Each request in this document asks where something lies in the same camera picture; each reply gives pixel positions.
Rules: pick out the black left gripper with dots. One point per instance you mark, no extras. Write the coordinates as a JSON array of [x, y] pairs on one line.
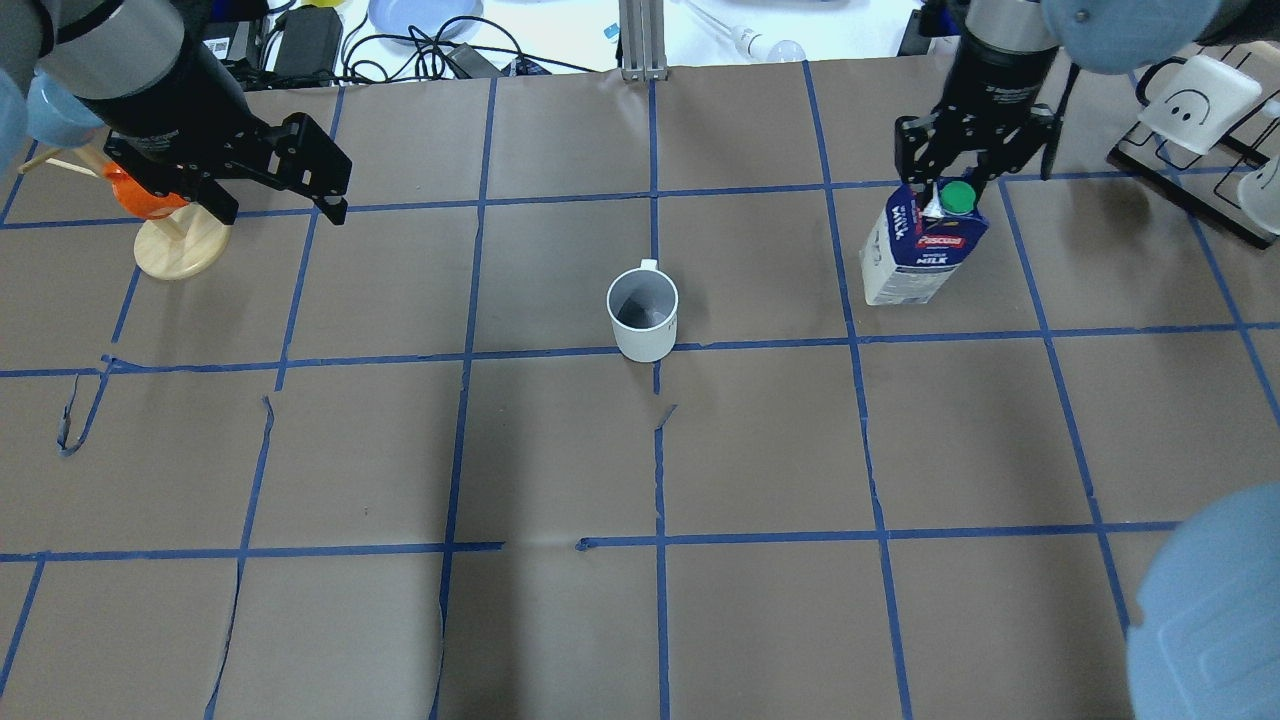
[[172, 112]]

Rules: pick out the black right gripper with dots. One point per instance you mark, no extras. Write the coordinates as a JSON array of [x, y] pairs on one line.
[[998, 85]]

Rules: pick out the blue white milk carton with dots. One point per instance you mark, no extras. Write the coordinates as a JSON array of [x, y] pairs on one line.
[[914, 248]]

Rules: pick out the white mug grey inside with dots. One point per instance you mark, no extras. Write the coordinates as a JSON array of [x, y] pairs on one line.
[[643, 305]]

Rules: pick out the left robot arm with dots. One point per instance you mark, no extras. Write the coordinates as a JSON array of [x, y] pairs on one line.
[[179, 121]]

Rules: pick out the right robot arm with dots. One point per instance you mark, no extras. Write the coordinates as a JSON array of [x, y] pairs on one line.
[[1159, 324]]

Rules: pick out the orange cup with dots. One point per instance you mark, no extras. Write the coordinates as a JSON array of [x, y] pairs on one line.
[[135, 199]]

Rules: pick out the black power adapter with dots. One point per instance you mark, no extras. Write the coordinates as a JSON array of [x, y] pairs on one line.
[[305, 54]]

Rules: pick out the light blue plate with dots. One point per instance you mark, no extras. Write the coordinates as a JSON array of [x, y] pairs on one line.
[[393, 19]]

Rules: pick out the light blue mug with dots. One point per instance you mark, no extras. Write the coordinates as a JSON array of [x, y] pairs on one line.
[[56, 117]]

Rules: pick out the white light bulb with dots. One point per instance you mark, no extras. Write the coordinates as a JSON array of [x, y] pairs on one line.
[[757, 46]]

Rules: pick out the black wire mug rack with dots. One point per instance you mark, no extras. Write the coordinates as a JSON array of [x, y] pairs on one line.
[[1233, 186]]

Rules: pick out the aluminium frame post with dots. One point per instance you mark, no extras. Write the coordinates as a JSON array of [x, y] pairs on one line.
[[641, 50]]

